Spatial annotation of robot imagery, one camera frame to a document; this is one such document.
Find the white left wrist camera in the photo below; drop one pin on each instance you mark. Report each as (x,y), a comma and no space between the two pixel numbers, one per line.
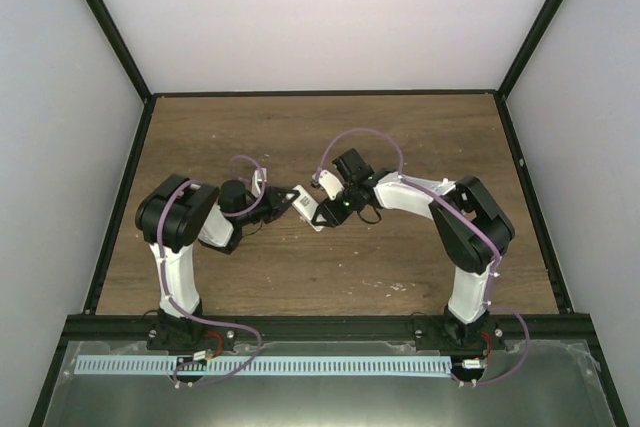
(258,181)

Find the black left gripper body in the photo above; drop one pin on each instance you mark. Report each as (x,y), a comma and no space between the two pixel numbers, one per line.
(266,210)

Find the white remote control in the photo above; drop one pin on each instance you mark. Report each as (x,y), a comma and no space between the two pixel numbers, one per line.
(306,206)

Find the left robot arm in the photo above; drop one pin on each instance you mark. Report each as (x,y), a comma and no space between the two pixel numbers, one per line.
(178,214)

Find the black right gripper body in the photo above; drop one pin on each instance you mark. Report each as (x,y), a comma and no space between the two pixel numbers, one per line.
(341,215)

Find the grey metal front plate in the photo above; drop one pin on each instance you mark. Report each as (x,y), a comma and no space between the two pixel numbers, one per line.
(542,383)

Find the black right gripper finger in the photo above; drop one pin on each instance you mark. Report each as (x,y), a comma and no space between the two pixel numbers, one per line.
(321,221)
(323,208)

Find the light blue slotted cable duct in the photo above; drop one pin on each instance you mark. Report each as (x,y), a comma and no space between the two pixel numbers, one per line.
(147,365)

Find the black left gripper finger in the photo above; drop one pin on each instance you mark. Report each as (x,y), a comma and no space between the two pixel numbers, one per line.
(279,207)
(279,193)

